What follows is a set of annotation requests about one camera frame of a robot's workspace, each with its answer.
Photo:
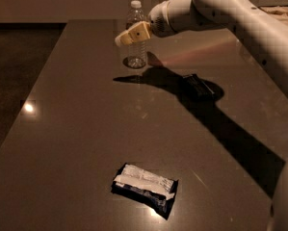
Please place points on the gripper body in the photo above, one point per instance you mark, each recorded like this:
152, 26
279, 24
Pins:
159, 22

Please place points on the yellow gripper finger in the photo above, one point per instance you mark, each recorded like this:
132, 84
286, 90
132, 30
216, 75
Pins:
123, 39

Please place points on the clear plastic water bottle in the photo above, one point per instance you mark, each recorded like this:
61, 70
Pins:
136, 52

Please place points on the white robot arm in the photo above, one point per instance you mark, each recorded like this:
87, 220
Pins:
267, 41

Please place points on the black snack bar wrapper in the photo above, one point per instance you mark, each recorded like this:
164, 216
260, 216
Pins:
197, 88

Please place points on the blue white snack packet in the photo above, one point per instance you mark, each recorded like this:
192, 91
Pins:
155, 191

